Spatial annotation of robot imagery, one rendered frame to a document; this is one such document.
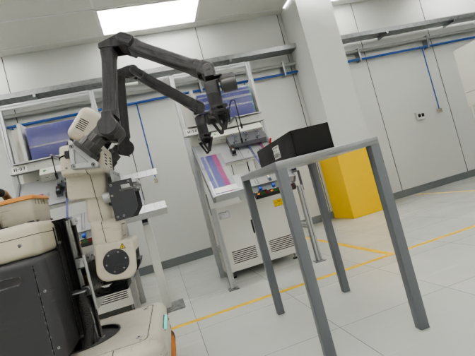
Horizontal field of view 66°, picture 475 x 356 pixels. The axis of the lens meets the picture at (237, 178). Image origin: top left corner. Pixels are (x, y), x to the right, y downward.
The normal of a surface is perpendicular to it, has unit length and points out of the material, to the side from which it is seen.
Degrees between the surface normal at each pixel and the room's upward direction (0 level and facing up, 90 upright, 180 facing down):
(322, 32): 90
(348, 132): 90
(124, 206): 90
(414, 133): 90
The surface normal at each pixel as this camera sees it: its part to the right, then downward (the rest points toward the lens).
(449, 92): 0.21, -0.08
